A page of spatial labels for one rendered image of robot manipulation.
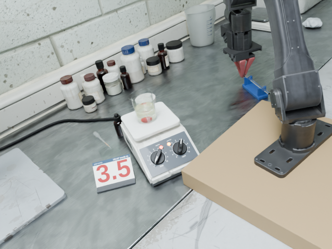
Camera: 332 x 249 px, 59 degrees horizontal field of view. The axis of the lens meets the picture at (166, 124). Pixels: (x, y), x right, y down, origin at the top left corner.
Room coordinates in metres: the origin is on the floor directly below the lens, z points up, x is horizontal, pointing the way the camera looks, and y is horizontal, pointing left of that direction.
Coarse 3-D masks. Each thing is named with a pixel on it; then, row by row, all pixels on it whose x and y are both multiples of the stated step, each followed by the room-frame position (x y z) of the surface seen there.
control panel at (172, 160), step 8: (176, 136) 0.55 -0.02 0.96; (184, 136) 0.55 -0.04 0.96; (152, 144) 0.54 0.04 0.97; (160, 144) 0.54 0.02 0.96; (144, 152) 0.52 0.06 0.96; (152, 152) 0.52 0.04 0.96; (168, 152) 0.52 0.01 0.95; (192, 152) 0.51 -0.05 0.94; (144, 160) 0.50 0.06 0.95; (168, 160) 0.50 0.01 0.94; (176, 160) 0.50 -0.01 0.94; (184, 160) 0.50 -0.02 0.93; (152, 168) 0.49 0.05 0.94; (160, 168) 0.48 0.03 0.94; (168, 168) 0.48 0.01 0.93; (152, 176) 0.47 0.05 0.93
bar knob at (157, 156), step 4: (156, 152) 0.52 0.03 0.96; (160, 152) 0.50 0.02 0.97; (152, 156) 0.51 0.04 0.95; (156, 156) 0.50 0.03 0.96; (160, 156) 0.51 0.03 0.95; (164, 156) 0.51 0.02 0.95; (152, 160) 0.50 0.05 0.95; (156, 160) 0.49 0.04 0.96; (160, 160) 0.50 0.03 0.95; (164, 160) 0.50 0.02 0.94; (156, 164) 0.49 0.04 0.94
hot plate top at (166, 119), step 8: (160, 104) 0.67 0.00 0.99; (160, 112) 0.63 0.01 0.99; (168, 112) 0.62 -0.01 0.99; (128, 120) 0.62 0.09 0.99; (136, 120) 0.62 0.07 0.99; (160, 120) 0.60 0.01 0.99; (168, 120) 0.59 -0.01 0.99; (176, 120) 0.58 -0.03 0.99; (128, 128) 0.59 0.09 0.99; (136, 128) 0.58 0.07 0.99; (144, 128) 0.57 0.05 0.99; (152, 128) 0.57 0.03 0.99; (160, 128) 0.56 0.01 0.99; (168, 128) 0.56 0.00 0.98; (136, 136) 0.55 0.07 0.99; (144, 136) 0.55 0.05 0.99
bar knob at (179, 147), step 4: (180, 140) 0.53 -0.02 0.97; (176, 144) 0.53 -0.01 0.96; (180, 144) 0.52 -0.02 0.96; (184, 144) 0.53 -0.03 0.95; (176, 148) 0.52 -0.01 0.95; (180, 148) 0.51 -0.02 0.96; (184, 148) 0.52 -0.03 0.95; (176, 152) 0.51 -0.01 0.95; (180, 152) 0.50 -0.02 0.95; (184, 152) 0.51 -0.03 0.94
